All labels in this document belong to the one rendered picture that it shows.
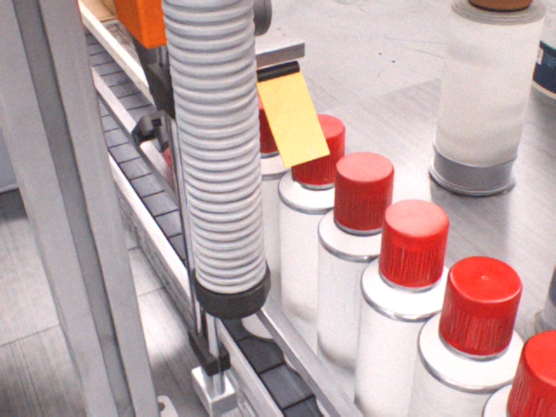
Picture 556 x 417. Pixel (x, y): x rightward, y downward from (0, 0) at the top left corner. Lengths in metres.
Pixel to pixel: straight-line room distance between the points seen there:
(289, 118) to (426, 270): 0.12
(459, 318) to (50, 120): 0.22
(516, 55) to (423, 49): 0.52
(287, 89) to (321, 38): 0.80
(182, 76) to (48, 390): 0.43
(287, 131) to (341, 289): 0.10
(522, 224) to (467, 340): 0.39
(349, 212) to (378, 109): 0.50
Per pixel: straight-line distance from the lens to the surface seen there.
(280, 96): 0.41
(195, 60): 0.24
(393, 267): 0.36
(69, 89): 0.36
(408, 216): 0.36
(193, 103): 0.25
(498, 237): 0.69
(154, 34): 0.34
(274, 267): 0.52
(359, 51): 1.17
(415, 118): 0.87
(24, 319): 0.71
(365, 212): 0.39
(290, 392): 0.54
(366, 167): 0.39
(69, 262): 0.41
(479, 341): 0.33
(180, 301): 0.67
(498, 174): 0.74
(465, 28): 0.67
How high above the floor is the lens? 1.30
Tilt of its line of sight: 36 degrees down
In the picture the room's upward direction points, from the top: 2 degrees counter-clockwise
